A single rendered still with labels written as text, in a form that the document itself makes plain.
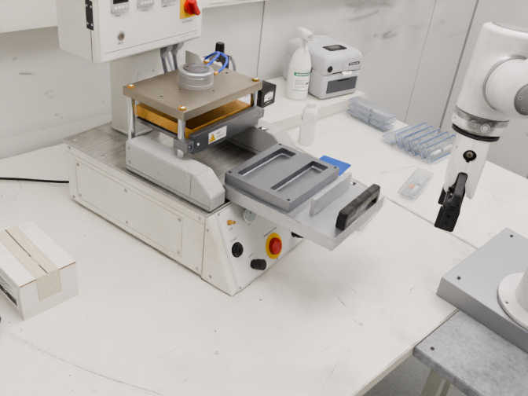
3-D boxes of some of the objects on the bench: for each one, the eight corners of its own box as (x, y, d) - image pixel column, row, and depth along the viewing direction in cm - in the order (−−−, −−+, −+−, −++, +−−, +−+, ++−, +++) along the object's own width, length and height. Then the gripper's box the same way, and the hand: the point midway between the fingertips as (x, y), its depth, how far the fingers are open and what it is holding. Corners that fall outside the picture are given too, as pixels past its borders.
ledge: (137, 123, 189) (137, 111, 187) (309, 79, 241) (310, 69, 239) (192, 160, 172) (193, 148, 169) (364, 104, 224) (366, 93, 221)
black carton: (246, 104, 201) (248, 86, 197) (261, 97, 207) (262, 79, 204) (260, 109, 198) (262, 90, 195) (274, 102, 205) (276, 84, 201)
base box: (70, 201, 147) (64, 141, 138) (172, 154, 174) (173, 101, 165) (231, 298, 123) (237, 233, 114) (320, 225, 150) (331, 169, 141)
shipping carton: (-19, 273, 122) (-26, 239, 117) (40, 251, 130) (35, 218, 125) (19, 323, 111) (12, 287, 106) (80, 296, 119) (77, 262, 114)
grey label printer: (280, 78, 225) (285, 36, 216) (317, 72, 236) (324, 31, 227) (321, 102, 209) (329, 57, 200) (359, 93, 220) (368, 51, 211)
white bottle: (316, 144, 190) (322, 103, 183) (305, 147, 187) (312, 106, 179) (305, 137, 193) (311, 97, 185) (295, 141, 190) (300, 100, 182)
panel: (237, 291, 124) (214, 213, 119) (310, 233, 146) (293, 164, 140) (244, 292, 123) (221, 213, 117) (317, 233, 144) (300, 164, 139)
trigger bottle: (281, 92, 213) (290, 26, 200) (300, 91, 217) (310, 25, 203) (291, 101, 207) (300, 33, 194) (310, 100, 210) (321, 33, 197)
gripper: (456, 103, 99) (427, 191, 107) (452, 134, 84) (418, 233, 92) (500, 115, 97) (467, 202, 105) (504, 148, 82) (465, 247, 90)
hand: (446, 212), depth 98 cm, fingers open, 8 cm apart
